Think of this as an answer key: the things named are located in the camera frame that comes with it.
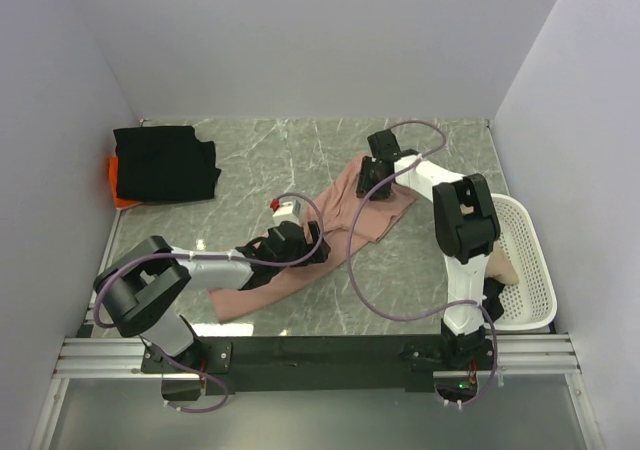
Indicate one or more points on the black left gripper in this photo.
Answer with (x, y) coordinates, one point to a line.
(309, 247)

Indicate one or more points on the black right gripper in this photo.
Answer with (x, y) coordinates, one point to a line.
(364, 183)

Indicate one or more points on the pink printed t-shirt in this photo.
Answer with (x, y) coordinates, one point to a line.
(338, 204)

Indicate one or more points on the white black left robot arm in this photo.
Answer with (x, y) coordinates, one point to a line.
(138, 291)

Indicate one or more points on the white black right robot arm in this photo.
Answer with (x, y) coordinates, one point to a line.
(466, 228)

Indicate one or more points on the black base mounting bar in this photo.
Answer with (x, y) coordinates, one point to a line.
(308, 363)

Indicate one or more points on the beige garment in basket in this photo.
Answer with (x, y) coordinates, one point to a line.
(500, 268)

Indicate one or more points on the black garment in basket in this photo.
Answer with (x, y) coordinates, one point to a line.
(491, 298)

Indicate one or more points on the folded black t-shirt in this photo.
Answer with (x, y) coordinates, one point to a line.
(165, 164)

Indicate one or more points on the white plastic laundry basket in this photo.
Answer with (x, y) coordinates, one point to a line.
(531, 305)

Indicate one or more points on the folded orange t-shirt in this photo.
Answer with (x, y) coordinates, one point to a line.
(120, 203)

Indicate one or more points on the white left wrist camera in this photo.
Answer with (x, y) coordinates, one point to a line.
(285, 211)

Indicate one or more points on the aluminium frame rail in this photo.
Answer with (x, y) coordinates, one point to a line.
(100, 399)

